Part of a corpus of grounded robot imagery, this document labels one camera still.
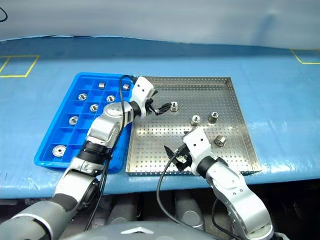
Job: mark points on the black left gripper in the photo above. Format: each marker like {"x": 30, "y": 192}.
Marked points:
{"x": 150, "y": 106}

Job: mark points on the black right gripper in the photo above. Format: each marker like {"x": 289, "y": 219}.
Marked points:
{"x": 184, "y": 158}

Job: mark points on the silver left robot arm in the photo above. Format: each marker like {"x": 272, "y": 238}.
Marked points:
{"x": 107, "y": 125}

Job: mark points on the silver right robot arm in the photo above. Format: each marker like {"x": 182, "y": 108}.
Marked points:
{"x": 235, "y": 190}

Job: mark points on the perforated steel tray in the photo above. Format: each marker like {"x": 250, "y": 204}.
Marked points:
{"x": 160, "y": 140}

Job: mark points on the blue plastic compartment tray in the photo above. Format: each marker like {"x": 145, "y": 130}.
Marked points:
{"x": 62, "y": 135}

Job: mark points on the dark grey rounded cylinder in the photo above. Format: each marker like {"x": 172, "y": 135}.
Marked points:
{"x": 190, "y": 212}
{"x": 122, "y": 208}

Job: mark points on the grey robot torso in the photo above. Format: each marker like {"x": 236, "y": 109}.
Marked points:
{"x": 140, "y": 236}

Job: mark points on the large flat metal roller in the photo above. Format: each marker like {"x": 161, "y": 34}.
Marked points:
{"x": 59, "y": 150}

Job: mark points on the yellow tape table marking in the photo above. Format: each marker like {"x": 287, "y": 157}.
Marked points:
{"x": 20, "y": 56}

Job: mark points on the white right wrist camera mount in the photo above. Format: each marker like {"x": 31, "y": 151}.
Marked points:
{"x": 198, "y": 145}

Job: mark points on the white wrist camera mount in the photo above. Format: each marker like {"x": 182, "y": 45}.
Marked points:
{"x": 198, "y": 145}
{"x": 142, "y": 90}

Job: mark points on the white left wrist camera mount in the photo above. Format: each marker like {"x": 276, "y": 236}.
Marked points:
{"x": 142, "y": 90}

